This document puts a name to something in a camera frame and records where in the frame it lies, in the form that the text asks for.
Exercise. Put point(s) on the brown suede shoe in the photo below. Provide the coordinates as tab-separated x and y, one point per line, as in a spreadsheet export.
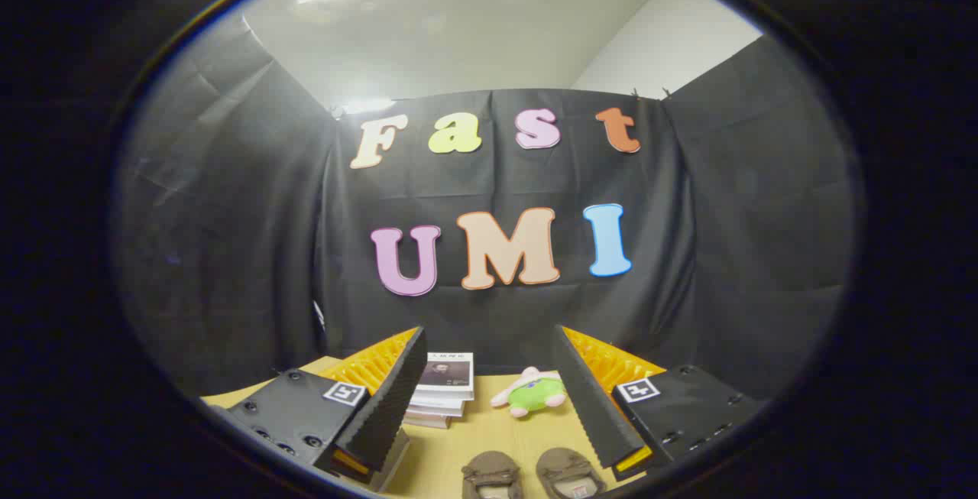
567	470
490	472

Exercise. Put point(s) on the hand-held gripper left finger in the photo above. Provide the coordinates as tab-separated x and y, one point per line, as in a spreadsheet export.
390	400

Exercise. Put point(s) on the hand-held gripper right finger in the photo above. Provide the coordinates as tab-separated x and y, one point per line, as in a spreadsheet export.
584	400

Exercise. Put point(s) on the white book with portrait cover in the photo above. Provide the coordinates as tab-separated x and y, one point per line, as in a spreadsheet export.
447	373

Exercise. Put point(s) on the pink and green plush toy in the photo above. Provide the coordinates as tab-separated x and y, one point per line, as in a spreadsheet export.
535	393

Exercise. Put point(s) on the pink-edged book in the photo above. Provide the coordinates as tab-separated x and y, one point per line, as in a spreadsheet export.
426	420

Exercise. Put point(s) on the white paperback book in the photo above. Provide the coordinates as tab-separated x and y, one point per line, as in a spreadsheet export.
437	407

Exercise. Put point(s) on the black backdrop cloth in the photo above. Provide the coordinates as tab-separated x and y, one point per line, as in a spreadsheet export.
252	254

